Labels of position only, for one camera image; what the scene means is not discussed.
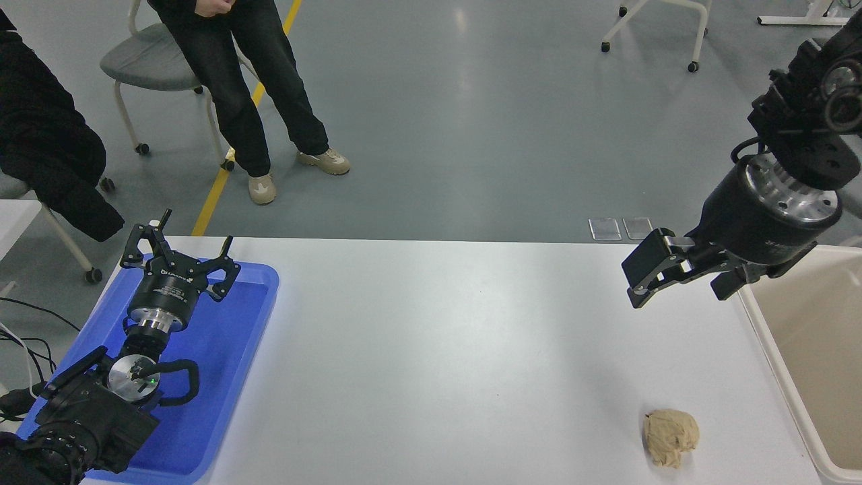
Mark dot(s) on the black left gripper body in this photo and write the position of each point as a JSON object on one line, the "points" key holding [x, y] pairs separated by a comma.
{"points": [[168, 289]]}

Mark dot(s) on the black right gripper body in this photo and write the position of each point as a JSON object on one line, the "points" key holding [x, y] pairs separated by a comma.
{"points": [[757, 225]]}

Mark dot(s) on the tan paper ball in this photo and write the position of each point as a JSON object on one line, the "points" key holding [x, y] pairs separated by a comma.
{"points": [[670, 436]]}

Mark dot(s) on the standing person's hand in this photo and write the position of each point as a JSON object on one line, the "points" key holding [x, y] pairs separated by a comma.
{"points": [[214, 7]]}

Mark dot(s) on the clear floor plate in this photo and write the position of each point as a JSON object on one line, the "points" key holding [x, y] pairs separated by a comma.
{"points": [[605, 229], [638, 228]]}

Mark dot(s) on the seated person's chair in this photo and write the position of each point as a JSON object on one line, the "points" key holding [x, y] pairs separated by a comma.
{"points": [[64, 239]]}

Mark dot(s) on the blue plastic tray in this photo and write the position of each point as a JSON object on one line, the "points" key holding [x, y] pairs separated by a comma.
{"points": [[222, 364]]}

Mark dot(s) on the large pale bin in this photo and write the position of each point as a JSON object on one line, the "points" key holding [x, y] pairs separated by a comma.
{"points": [[815, 350]]}

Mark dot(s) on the seated person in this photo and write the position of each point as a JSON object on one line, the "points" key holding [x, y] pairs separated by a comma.
{"points": [[40, 135]]}

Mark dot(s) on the standing person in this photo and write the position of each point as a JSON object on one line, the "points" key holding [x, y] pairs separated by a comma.
{"points": [[232, 87]]}

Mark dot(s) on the white chair legs with casters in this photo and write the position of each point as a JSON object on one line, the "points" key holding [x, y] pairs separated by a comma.
{"points": [[697, 37]]}

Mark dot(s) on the white table base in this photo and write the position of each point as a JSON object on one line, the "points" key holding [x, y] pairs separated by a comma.
{"points": [[801, 19]]}

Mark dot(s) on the grey seat white frame chair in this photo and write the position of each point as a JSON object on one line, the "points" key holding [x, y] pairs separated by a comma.
{"points": [[145, 60]]}

